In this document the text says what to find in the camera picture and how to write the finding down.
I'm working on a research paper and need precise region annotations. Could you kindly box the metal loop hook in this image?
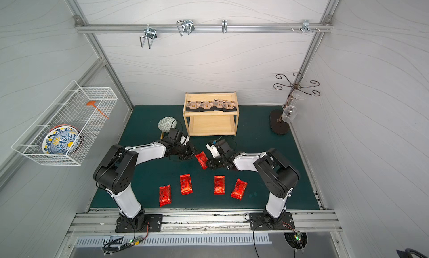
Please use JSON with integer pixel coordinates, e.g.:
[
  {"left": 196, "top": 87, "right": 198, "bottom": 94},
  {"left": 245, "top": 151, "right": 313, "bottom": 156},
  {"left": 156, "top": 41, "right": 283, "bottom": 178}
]
[{"left": 176, "top": 20, "right": 195, "bottom": 36}]

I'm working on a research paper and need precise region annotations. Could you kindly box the metal corner hook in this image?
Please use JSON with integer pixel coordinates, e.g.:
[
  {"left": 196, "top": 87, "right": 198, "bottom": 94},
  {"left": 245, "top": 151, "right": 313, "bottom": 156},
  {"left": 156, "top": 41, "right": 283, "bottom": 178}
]
[{"left": 291, "top": 20, "right": 320, "bottom": 34}]

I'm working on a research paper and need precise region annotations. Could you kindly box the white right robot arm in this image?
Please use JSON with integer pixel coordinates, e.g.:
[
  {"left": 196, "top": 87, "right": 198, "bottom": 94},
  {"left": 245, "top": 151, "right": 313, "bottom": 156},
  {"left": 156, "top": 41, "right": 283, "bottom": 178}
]
[{"left": 207, "top": 145, "right": 301, "bottom": 220}]

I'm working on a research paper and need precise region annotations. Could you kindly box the white wire basket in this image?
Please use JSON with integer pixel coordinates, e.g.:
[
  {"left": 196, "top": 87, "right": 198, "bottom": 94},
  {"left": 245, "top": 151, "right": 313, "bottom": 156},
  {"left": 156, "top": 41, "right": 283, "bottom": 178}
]
[{"left": 11, "top": 81, "right": 118, "bottom": 166}]

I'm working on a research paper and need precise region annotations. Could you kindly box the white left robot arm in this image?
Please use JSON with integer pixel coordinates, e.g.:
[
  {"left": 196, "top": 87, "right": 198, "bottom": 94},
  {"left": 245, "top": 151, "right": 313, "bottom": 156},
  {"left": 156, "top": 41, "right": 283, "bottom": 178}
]
[{"left": 93, "top": 137, "right": 197, "bottom": 219}]

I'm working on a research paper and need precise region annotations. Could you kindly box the patterned ceramic bowl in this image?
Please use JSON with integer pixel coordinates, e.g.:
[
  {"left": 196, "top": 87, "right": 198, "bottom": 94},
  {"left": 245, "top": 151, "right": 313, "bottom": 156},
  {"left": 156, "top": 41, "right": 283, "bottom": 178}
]
[{"left": 158, "top": 117, "right": 177, "bottom": 133}]

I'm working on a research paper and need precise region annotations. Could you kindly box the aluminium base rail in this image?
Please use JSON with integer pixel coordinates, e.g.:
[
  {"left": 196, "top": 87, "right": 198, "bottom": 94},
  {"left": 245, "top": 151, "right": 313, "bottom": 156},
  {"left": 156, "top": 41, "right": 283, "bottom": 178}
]
[{"left": 67, "top": 208, "right": 343, "bottom": 236}]

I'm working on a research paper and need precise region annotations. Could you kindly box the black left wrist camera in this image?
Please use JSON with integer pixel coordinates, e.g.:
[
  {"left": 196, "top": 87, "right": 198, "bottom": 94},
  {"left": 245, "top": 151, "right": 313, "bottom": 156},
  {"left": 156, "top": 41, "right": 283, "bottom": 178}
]
[{"left": 167, "top": 128, "right": 183, "bottom": 144}]

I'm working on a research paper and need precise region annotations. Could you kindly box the blue yellow patterned plate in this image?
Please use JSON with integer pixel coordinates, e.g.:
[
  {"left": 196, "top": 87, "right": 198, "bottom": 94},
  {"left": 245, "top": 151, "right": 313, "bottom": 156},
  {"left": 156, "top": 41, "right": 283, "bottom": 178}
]
[{"left": 42, "top": 125, "right": 81, "bottom": 155}]

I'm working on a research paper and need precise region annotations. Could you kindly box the metal double hook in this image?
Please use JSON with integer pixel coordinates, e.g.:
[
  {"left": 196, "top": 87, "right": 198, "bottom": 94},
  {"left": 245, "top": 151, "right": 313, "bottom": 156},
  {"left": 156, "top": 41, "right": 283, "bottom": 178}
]
[{"left": 140, "top": 25, "right": 158, "bottom": 49}]

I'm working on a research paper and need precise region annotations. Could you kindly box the clear wine glass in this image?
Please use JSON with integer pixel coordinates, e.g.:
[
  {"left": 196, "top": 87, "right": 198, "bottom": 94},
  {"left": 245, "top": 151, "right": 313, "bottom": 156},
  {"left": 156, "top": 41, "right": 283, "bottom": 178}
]
[{"left": 281, "top": 90, "right": 306, "bottom": 123}]

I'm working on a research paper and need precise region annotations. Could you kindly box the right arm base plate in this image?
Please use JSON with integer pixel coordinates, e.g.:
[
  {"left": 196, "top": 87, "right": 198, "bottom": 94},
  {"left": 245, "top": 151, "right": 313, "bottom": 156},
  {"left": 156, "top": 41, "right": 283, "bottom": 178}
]
[{"left": 245, "top": 210, "right": 295, "bottom": 231}]

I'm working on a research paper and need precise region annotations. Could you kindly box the orange plastic spatula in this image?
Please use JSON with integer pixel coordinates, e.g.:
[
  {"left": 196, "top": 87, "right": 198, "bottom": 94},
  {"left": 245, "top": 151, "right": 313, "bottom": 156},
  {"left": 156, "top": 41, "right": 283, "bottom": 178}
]
[{"left": 86, "top": 101, "right": 108, "bottom": 119}]

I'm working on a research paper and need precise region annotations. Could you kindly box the small metal hook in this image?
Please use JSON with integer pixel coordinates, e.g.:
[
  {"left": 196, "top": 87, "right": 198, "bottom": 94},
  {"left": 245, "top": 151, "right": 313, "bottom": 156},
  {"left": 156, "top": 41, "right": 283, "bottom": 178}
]
[{"left": 221, "top": 20, "right": 228, "bottom": 34}]

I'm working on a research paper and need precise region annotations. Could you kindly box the metal scroll cup stand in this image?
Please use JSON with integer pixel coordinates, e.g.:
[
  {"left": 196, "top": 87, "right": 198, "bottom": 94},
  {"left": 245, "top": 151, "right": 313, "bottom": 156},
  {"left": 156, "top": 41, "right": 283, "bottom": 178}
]
[{"left": 269, "top": 74, "right": 321, "bottom": 135}]

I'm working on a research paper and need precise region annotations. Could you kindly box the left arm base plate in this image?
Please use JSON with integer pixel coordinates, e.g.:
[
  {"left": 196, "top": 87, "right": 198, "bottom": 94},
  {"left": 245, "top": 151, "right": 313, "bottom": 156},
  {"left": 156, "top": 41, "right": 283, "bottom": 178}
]
[{"left": 115, "top": 210, "right": 163, "bottom": 233}]

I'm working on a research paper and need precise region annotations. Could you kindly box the wooden two-tier shelf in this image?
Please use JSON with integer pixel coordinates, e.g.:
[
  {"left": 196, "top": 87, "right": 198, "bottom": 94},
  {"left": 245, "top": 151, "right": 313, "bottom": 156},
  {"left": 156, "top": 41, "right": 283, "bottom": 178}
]
[{"left": 183, "top": 92, "right": 240, "bottom": 136}]

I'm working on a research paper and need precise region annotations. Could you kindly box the aluminium top rail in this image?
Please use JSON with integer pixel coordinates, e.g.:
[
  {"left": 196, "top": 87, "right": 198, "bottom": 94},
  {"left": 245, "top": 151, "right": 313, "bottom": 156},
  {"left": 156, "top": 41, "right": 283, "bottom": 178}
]
[{"left": 75, "top": 23, "right": 334, "bottom": 34}]

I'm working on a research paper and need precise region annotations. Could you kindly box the red tea bag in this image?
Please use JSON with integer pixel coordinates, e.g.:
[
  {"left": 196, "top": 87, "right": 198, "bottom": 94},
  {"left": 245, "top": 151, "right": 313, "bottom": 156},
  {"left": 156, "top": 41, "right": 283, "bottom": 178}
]
[
  {"left": 195, "top": 151, "right": 208, "bottom": 170},
  {"left": 179, "top": 174, "right": 193, "bottom": 195},
  {"left": 231, "top": 179, "right": 248, "bottom": 201},
  {"left": 159, "top": 185, "right": 172, "bottom": 207},
  {"left": 214, "top": 175, "right": 225, "bottom": 195}
]

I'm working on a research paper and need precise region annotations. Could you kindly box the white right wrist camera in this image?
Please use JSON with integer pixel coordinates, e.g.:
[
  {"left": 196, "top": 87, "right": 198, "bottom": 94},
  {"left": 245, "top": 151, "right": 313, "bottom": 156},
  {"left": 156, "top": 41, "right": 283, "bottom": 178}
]
[{"left": 206, "top": 144, "right": 220, "bottom": 158}]

